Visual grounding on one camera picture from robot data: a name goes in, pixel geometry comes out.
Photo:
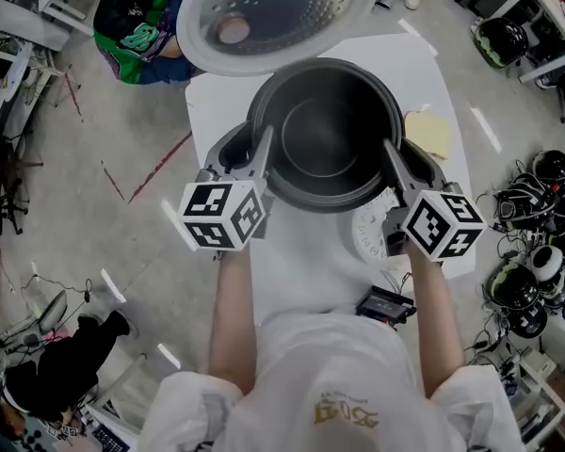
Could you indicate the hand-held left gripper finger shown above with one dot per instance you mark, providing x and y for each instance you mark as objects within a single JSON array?
[
  {"x": 263, "y": 153},
  {"x": 230, "y": 149}
]

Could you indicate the white shelf with black cases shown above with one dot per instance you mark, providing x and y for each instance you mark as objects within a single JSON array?
[{"x": 0, "y": 87}]

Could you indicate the person's left forearm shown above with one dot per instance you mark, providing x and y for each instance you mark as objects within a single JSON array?
[{"x": 233, "y": 318}]

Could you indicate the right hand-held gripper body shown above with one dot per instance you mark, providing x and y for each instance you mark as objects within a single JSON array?
[{"x": 442, "y": 224}]

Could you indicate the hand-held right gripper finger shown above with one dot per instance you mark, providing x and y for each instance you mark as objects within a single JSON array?
[
  {"x": 395, "y": 165},
  {"x": 424, "y": 163}
]

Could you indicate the person's white shirt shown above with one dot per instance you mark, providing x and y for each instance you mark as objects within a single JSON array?
[{"x": 329, "y": 384}]

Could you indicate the person's right forearm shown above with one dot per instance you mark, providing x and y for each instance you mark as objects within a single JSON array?
[{"x": 435, "y": 318}]

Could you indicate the black green dome backpack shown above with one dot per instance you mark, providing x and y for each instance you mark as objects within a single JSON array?
[{"x": 501, "y": 43}]

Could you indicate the dark metal pot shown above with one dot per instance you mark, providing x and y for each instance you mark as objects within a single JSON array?
[{"x": 320, "y": 130}]

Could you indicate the white perforated steamer plate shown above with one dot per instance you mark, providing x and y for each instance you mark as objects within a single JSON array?
[{"x": 369, "y": 233}]

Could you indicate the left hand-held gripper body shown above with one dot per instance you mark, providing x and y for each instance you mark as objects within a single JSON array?
[{"x": 216, "y": 214}]

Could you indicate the yellow sponge cloth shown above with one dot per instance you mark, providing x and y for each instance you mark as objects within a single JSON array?
[{"x": 431, "y": 132}]

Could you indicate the pile of black helmets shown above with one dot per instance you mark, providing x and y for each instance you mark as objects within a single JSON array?
[{"x": 532, "y": 252}]

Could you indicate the white desk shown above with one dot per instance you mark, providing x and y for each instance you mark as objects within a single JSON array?
[{"x": 555, "y": 17}]

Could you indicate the black battery box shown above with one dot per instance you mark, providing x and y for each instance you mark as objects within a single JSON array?
[{"x": 383, "y": 304}]

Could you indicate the white storage rack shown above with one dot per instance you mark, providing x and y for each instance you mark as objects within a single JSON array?
[{"x": 551, "y": 393}]

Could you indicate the grey long desk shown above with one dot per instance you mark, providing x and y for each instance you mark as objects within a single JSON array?
[{"x": 23, "y": 31}]

